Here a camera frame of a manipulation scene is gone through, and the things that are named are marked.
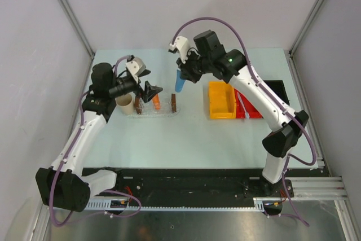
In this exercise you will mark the right aluminium frame post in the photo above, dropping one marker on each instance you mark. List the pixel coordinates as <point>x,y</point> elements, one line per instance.
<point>311,17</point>

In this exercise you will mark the brown wooden block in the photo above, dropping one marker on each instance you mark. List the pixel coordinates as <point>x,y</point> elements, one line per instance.
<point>173,103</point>

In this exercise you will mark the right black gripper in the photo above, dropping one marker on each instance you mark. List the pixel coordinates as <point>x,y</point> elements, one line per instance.
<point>185,73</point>

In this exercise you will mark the blue toothpaste tube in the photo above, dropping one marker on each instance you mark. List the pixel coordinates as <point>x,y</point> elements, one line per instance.
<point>179,83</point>

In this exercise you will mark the clear plastic tray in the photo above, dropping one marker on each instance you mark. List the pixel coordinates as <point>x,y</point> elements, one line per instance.
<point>150,112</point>

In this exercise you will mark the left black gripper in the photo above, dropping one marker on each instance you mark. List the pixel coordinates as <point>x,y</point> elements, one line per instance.
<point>149,92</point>

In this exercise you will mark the aluminium frame post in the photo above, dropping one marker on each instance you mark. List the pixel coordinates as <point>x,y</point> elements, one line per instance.
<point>71,16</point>
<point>311,17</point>

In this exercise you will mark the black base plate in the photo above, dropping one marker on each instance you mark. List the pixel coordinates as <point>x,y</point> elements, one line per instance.
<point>198,187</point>

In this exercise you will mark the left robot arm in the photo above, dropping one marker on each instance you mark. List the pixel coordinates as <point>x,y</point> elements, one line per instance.
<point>63,185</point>

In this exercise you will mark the white paper cup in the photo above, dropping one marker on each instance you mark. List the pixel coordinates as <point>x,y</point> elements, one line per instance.
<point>125,103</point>

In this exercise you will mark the black plastic bin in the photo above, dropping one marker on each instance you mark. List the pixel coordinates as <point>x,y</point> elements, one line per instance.
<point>277,86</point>

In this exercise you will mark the grey toothbrush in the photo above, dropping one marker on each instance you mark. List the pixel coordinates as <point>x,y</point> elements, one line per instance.
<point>246,113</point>

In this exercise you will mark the yellow plastic bin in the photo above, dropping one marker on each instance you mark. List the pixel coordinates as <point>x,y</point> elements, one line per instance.
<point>222,103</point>

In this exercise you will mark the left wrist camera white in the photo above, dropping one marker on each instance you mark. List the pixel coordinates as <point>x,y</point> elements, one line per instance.
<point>134,64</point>

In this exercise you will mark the red plastic bin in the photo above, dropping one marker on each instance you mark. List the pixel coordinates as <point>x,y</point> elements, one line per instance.
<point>254,114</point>

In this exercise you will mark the left aluminium frame post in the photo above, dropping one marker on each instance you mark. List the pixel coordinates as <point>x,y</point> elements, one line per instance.
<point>71,16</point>

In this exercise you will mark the brown block with hole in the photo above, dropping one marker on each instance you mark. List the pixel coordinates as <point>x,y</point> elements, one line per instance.
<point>138,105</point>

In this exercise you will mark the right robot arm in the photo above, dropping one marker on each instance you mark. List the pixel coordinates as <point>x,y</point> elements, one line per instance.
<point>287,125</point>

